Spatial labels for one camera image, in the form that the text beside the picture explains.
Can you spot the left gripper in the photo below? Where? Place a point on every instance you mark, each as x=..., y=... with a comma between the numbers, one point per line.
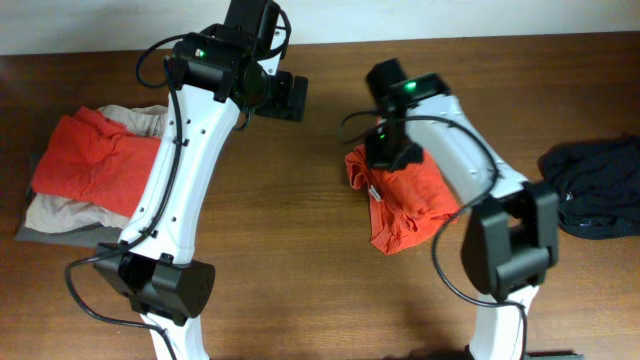
x=284, y=105

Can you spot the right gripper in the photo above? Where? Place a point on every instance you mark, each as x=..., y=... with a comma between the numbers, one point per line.
x=377, y=158

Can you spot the red soccer t-shirt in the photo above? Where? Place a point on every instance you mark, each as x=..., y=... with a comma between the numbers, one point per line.
x=406, y=207

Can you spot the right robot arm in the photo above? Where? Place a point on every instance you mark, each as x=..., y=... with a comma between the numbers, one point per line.
x=512, y=236

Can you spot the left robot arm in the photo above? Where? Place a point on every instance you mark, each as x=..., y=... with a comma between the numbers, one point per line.
x=218, y=79

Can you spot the folded red shirt on stack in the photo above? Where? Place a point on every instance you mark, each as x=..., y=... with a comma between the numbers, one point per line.
x=93, y=159

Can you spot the black garment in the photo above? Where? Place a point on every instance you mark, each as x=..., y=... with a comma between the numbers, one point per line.
x=597, y=182

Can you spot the folded grey garment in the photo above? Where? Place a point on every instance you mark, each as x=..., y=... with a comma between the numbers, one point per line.
x=85, y=237

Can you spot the folded beige garment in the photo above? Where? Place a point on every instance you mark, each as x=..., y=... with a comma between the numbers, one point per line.
x=54, y=214

